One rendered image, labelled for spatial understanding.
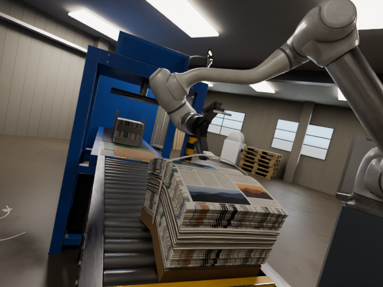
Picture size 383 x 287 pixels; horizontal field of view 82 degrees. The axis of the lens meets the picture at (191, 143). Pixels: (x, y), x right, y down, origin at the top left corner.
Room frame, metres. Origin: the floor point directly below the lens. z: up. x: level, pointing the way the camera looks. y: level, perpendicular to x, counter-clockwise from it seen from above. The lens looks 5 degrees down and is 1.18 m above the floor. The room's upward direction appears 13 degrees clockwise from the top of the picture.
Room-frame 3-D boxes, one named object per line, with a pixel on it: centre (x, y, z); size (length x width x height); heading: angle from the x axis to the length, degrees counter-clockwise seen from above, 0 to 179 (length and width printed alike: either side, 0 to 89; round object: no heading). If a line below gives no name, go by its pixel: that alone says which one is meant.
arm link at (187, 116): (0.88, 0.01, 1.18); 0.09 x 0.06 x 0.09; 113
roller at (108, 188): (1.10, 0.15, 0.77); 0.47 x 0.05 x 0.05; 113
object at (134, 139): (2.56, 0.76, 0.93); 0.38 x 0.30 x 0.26; 23
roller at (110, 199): (0.98, 0.10, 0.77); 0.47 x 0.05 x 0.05; 113
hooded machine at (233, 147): (8.67, -1.69, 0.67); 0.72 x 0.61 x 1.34; 56
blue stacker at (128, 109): (4.56, 1.55, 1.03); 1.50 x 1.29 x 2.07; 23
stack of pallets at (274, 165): (7.91, -2.58, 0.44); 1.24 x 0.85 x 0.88; 56
